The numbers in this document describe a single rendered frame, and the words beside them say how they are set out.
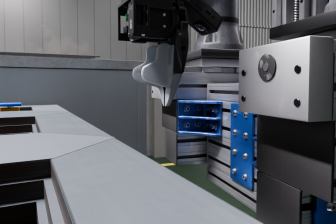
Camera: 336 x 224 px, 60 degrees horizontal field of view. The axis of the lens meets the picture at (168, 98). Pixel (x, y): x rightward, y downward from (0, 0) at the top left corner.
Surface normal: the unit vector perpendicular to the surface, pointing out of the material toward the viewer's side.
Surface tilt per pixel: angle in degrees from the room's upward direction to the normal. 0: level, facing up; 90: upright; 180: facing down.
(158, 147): 90
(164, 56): 93
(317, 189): 90
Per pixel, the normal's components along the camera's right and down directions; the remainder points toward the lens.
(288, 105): -0.95, 0.01
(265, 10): 0.31, 0.04
